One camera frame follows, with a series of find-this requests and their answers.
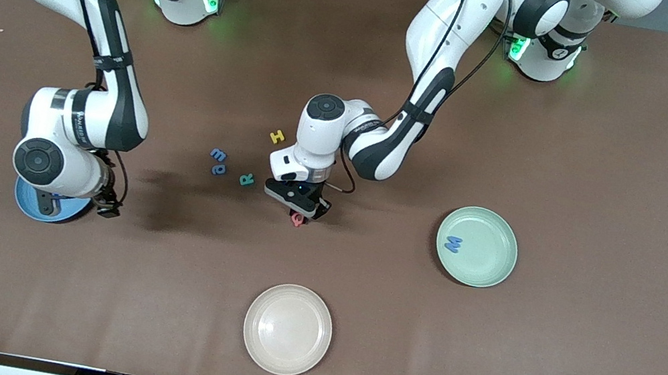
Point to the blue foam round lowercase letter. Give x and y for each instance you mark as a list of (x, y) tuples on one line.
[(219, 169)]

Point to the pink foam letter Q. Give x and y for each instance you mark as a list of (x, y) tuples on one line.
[(298, 221)]

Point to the teal foam letter R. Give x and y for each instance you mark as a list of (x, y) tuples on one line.
[(247, 180)]

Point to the yellow foam letter H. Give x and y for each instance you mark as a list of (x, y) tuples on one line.
[(277, 136)]

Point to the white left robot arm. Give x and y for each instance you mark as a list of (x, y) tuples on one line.
[(449, 23)]

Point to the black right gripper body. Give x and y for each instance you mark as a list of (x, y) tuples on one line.
[(106, 201)]

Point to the cream round plate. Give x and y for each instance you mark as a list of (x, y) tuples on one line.
[(288, 329)]

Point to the blue foam lowercase m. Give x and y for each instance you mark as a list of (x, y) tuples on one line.
[(218, 154)]

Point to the green round plate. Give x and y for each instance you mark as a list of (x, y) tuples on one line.
[(483, 267)]

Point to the blue round plate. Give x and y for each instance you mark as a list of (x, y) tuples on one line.
[(80, 214)]

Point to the blue foam capital M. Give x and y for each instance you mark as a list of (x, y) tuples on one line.
[(453, 243)]

